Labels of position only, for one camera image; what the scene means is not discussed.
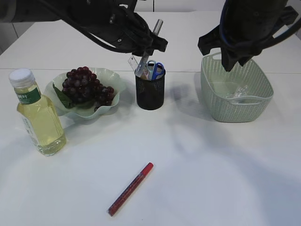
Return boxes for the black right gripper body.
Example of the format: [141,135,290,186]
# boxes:
[198,6,299,56]

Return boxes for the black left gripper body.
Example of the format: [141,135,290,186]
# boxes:
[94,0,168,57]

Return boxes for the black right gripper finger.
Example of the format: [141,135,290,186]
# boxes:
[221,47,245,72]
[238,55,253,66]

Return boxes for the clear plastic sheet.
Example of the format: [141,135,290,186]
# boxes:
[226,85,248,98]

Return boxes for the clear plastic ruler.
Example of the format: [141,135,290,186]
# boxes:
[128,55,138,71]

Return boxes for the silver glitter pen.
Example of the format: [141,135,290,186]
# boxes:
[135,19,163,78]

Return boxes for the pink handled scissors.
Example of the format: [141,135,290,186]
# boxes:
[141,67,153,81]

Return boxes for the blue handled scissors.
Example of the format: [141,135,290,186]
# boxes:
[146,60,166,81]

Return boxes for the red artificial grape bunch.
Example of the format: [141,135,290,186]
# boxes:
[53,66,115,111]

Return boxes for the yellow liquid plastic bottle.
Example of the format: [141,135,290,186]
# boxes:
[9,68,66,156]

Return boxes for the red marker pen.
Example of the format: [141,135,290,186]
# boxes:
[108,162,154,217]

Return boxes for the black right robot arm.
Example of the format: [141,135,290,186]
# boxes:
[198,0,301,72]

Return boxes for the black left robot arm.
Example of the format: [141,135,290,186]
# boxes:
[0,0,168,57]

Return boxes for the green woven plastic basket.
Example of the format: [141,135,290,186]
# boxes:
[200,54,274,123]

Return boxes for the green wavy plastic plate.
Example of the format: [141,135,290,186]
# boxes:
[44,66,126,120]

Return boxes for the black mesh pen holder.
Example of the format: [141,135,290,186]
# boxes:
[135,72,166,110]

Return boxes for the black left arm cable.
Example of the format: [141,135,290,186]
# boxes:
[37,0,151,54]

